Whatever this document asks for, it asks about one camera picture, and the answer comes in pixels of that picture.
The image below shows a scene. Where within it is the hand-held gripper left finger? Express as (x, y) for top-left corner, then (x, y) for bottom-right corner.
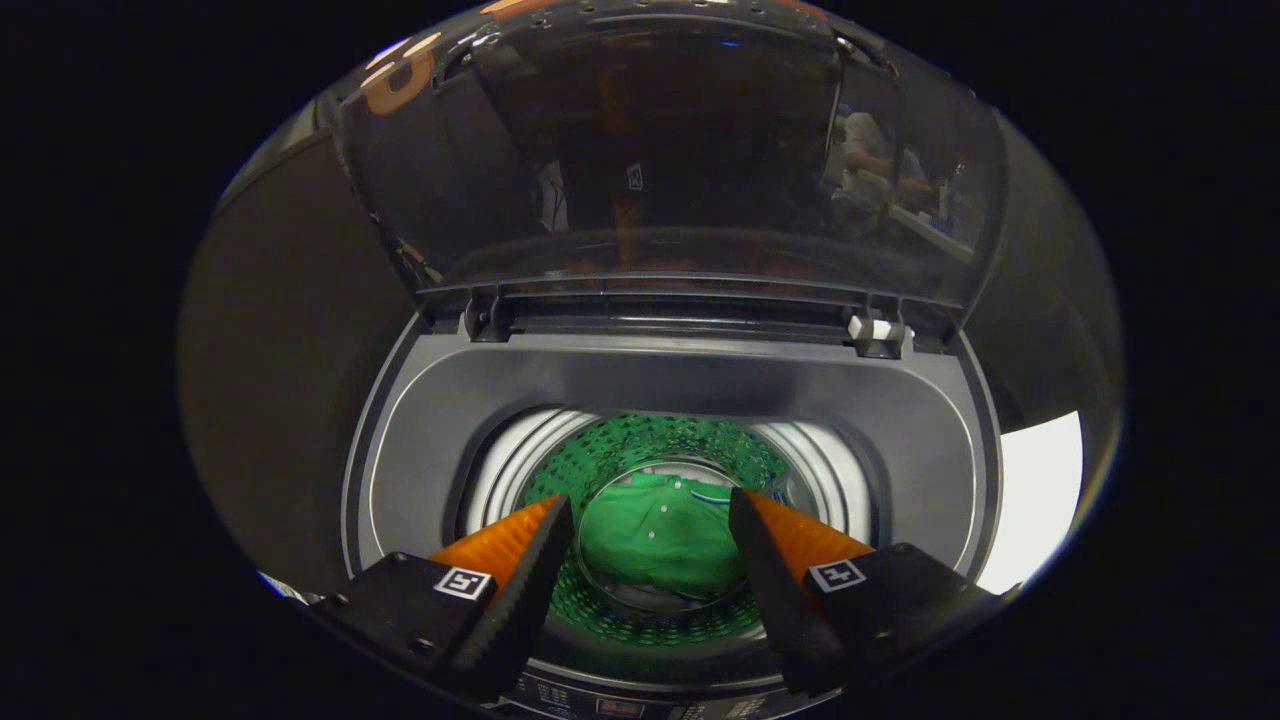
(310, 493), (576, 701)

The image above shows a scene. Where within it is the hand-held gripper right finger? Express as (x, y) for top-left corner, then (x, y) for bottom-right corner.
(728, 487), (1004, 698)

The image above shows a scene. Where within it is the green polo shirt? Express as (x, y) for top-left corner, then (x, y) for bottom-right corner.
(578, 472), (746, 599)

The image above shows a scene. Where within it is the grey washing machine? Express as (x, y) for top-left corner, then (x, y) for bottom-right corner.
(340, 290), (1004, 719)

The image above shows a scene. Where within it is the white cabinet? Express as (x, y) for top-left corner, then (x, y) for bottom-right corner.
(975, 410), (1084, 596)

